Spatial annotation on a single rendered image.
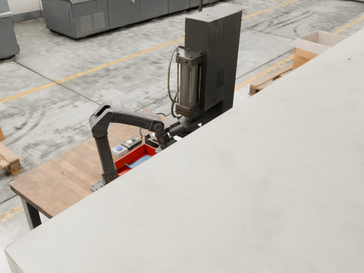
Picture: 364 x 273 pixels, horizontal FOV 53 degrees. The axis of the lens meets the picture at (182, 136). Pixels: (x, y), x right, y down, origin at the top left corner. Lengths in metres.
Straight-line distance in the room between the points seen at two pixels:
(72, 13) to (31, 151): 3.36
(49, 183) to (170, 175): 1.35
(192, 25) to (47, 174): 1.02
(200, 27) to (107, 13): 5.50
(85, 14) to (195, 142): 6.16
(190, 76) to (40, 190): 0.89
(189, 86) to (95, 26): 5.39
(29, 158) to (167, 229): 3.28
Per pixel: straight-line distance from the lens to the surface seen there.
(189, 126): 1.70
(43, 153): 3.77
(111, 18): 7.10
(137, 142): 2.04
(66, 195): 1.80
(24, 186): 1.92
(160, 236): 0.50
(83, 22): 6.74
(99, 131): 1.50
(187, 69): 1.59
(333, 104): 0.87
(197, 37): 1.61
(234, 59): 1.83
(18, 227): 3.05
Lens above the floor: 2.06
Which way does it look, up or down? 33 degrees down
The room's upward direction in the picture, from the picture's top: 1 degrees clockwise
